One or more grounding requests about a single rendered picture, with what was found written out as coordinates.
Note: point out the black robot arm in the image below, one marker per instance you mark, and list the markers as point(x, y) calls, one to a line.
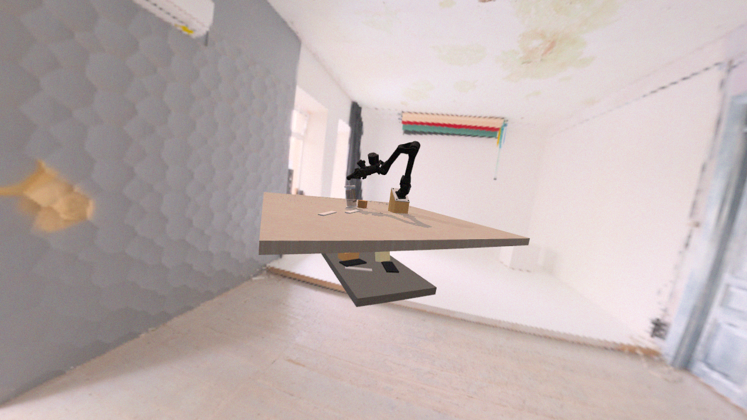
point(411, 149)

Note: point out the grey flat shelf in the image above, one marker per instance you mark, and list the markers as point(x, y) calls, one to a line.
point(368, 288)

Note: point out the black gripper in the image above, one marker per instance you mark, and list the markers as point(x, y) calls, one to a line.
point(359, 172)

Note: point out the black flat rectangular pad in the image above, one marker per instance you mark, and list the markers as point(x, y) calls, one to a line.
point(352, 262)
point(390, 267)

